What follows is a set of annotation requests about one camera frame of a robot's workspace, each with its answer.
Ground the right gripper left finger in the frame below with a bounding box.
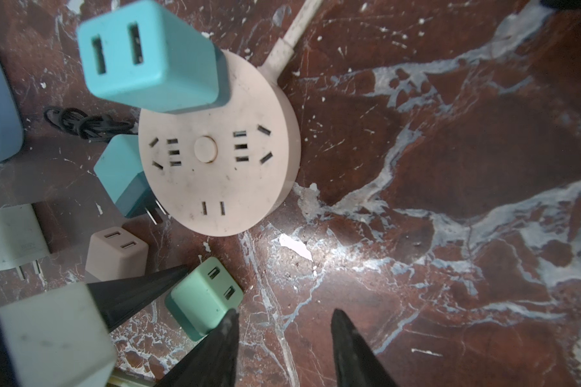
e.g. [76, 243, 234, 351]
[156, 309, 240, 386]

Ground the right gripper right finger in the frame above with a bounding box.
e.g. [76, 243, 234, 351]
[331, 309, 398, 387]

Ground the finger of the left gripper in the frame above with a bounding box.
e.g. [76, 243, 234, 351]
[87, 265, 189, 332]

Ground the green charger plug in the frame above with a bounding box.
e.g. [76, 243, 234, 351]
[165, 256, 244, 342]

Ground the white charger plug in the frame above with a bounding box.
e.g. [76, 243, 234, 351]
[0, 204, 50, 280]

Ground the teal charger plug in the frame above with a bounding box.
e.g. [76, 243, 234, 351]
[77, 1, 230, 114]
[94, 134, 167, 225]

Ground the pink round power strip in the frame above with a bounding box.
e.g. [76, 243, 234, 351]
[138, 51, 302, 237]

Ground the pink charger plug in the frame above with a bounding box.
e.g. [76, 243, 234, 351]
[85, 227, 148, 283]

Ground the black usb cable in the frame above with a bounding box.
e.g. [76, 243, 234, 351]
[43, 105, 140, 144]

